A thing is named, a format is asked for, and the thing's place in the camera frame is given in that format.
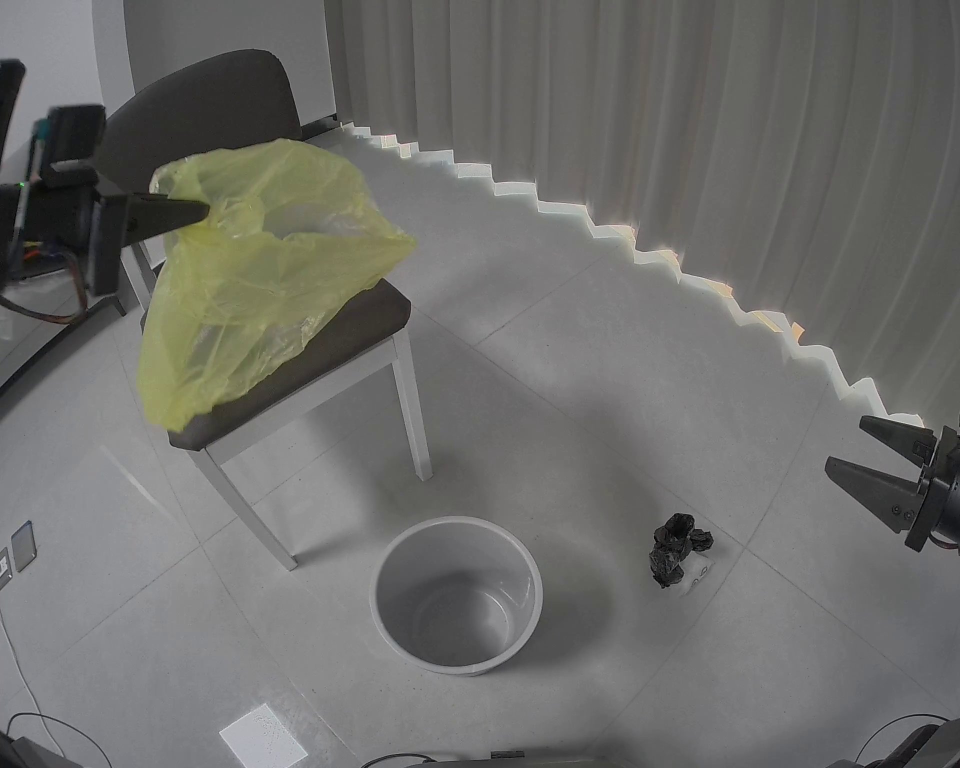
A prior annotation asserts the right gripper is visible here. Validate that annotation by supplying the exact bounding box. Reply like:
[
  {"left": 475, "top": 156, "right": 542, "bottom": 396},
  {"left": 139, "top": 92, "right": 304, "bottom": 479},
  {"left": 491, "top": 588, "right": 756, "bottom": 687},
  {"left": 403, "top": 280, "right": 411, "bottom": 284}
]
[{"left": 824, "top": 414, "right": 960, "bottom": 555}]

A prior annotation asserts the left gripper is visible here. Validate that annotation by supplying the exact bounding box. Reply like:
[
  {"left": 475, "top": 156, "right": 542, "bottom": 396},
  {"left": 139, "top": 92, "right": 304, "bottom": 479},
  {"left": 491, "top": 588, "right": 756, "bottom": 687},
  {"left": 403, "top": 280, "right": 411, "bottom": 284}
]
[{"left": 33, "top": 183, "right": 138, "bottom": 296}]

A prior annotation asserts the yellow plastic bag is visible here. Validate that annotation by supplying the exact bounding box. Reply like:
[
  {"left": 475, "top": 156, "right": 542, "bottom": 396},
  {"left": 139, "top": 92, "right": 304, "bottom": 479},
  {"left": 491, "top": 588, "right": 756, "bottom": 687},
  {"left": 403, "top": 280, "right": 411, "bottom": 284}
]
[{"left": 137, "top": 138, "right": 418, "bottom": 433}]

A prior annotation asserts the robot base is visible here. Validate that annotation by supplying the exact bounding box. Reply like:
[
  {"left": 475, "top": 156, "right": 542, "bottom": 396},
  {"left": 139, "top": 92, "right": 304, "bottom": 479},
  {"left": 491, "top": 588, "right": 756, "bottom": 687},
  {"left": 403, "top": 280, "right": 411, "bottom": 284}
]
[{"left": 405, "top": 746, "right": 624, "bottom": 768}]

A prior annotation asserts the crumpled black plastic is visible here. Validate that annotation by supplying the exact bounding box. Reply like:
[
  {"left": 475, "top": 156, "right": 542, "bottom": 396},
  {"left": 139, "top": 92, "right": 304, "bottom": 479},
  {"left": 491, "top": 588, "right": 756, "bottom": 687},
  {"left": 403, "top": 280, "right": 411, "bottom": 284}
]
[{"left": 648, "top": 513, "right": 715, "bottom": 590}]

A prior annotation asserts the white trash bin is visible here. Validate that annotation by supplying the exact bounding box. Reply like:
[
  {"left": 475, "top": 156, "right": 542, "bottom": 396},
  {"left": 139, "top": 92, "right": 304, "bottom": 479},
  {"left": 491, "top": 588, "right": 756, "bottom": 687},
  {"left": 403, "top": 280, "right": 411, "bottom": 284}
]
[{"left": 369, "top": 515, "right": 544, "bottom": 676}]

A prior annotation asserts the dark grey white-legged chair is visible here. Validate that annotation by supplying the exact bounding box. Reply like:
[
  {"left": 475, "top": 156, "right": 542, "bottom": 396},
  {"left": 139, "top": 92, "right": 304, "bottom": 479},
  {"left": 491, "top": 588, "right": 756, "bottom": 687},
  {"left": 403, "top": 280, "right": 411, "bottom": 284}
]
[{"left": 96, "top": 48, "right": 434, "bottom": 573}]

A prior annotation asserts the clear printed wrapper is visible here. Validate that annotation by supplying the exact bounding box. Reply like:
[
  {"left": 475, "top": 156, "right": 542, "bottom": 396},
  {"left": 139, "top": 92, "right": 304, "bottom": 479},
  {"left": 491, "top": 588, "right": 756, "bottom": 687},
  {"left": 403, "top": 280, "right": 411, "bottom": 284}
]
[{"left": 678, "top": 551, "right": 718, "bottom": 598}]

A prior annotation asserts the white curtain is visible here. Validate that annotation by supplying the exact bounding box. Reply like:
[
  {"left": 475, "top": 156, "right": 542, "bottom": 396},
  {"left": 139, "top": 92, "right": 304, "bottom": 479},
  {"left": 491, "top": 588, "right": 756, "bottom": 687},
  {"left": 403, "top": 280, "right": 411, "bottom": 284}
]
[{"left": 324, "top": 0, "right": 960, "bottom": 429}]

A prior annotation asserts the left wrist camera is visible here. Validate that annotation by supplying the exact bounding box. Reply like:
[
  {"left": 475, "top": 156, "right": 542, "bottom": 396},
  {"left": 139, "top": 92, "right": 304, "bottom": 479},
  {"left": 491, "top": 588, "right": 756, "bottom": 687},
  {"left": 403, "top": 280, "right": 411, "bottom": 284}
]
[{"left": 33, "top": 103, "right": 108, "bottom": 190}]

